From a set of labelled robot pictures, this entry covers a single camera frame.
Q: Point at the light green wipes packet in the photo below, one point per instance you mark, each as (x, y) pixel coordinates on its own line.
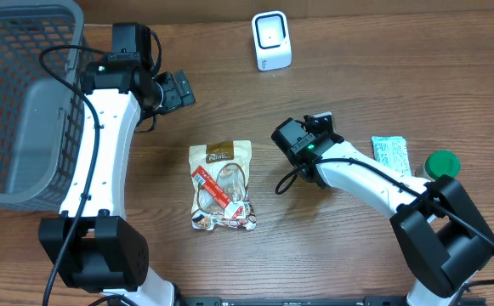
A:
(392, 152)

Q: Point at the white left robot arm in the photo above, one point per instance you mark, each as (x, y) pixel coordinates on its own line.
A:
(90, 243)

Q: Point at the red candy bar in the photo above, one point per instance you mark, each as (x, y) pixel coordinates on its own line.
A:
(211, 198)

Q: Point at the grey plastic mesh basket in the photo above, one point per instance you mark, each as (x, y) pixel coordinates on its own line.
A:
(41, 120)

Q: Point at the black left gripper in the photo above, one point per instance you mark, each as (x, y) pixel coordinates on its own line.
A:
(178, 91)

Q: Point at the white barcode scanner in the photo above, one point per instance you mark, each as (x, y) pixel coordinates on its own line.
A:
(272, 40)

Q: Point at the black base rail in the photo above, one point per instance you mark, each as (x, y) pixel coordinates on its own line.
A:
(365, 301)

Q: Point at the brown snack pouch red label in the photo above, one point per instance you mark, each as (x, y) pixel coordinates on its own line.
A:
(228, 163)

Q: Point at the green lid white jar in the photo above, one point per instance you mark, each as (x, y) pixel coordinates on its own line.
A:
(441, 162)

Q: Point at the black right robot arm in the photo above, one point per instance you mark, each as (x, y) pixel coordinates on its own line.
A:
(441, 233)

